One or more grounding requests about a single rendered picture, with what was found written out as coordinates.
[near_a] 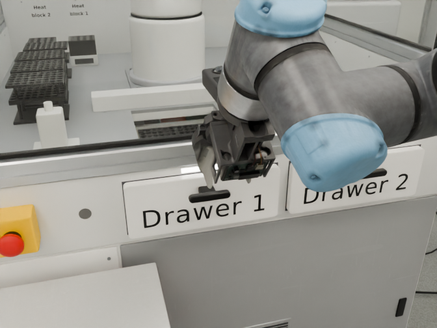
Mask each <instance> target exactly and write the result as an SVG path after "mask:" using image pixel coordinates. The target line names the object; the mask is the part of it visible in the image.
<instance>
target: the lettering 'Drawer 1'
mask: <svg viewBox="0 0 437 328"><path fill-rule="evenodd" d="M257 197H259V199H258V209H256V210H254V211H255V212H257V211H261V210H265V208H262V209H261V195H256V196H254V198H257ZM238 203H242V201H239V202H237V203H236V202H234V203H233V214H234V215H236V205H237V204H238ZM221 206H226V207H227V208H226V209H221V210H219V208H220V207H221ZM212 207H213V206H210V208H209V212H208V215H207V213H206V210H205V207H202V208H201V211H200V215H199V216H198V213H197V211H196V208H193V209H194V212H195V214H196V218H197V220H200V219H201V216H202V212H203V210H204V213H205V217H206V219H209V216H210V214H211V209H212ZM224 210H229V206H228V205H227V204H220V205H218V206H217V209H216V213H217V215H218V216H219V217H224V216H227V215H228V213H227V214H225V215H221V214H219V211H224ZM148 212H154V213H156V214H157V222H156V223H155V224H154V225H149V226H147V224H146V213H148ZM179 212H186V213H187V214H183V215H179V216H178V217H177V222H179V223H184V222H185V221H187V222H189V212H188V210H179V211H178V213H179ZM170 213H174V211H171V212H169V213H168V212H165V218H166V225H168V215H169V214H170ZM182 216H187V218H186V220H184V221H180V220H179V218H180V217H182ZM143 219H144V228H149V227H153V226H156V225H158V224H159V222H160V220H161V216H160V214H159V212H158V211H155V210H147V211H143Z"/></svg>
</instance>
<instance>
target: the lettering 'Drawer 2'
mask: <svg viewBox="0 0 437 328"><path fill-rule="evenodd" d="M401 176H406V178H405V180H404V181H403V182H402V183H401V184H400V185H399V186H398V187H397V188H396V190H400V189H406V187H401V186H402V185H403V184H404V183H405V182H406V181H407V179H408V175H407V174H401V175H399V177H401ZM385 182H388V180H385V181H381V185H380V191H379V193H381V192H382V186H383V184H384V183H385ZM371 184H374V185H375V186H374V187H369V185H371ZM362 187H363V184H362V185H361V186H360V189H359V191H358V190H357V185H354V187H353V189H352V192H350V187H349V186H347V189H348V194H349V197H351V196H352V194H353V191H354V188H355V190H356V196H359V194H360V191H361V190H362ZM400 187H401V188H400ZM374 188H377V184H376V183H375V182H371V183H369V184H368V185H367V186H366V189H365V192H366V193H367V194H368V195H371V194H373V193H375V191H374V192H372V193H369V192H368V191H367V190H368V189H374ZM307 192H308V188H305V194H304V204H309V203H312V202H315V201H316V200H317V198H318V196H319V192H316V197H315V199H314V200H312V201H309V202H306V199H307ZM325 193H326V192H323V199H322V201H324V196H325ZM337 193H341V194H340V196H339V197H340V198H342V195H343V188H341V191H338V192H335V193H333V195H332V199H334V200H337V199H338V198H339V197H338V198H334V195H335V194H337Z"/></svg>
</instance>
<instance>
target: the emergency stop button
mask: <svg viewBox="0 0 437 328"><path fill-rule="evenodd" d="M24 245H25V244H24V241H23V239H22V238H21V237H19V236H18V235H15V234H7V235H4V236H2V237H1V238H0V254H1V255H3V256H6V257H15V256H17V255H19V254H21V253H22V252H23V249H24Z"/></svg>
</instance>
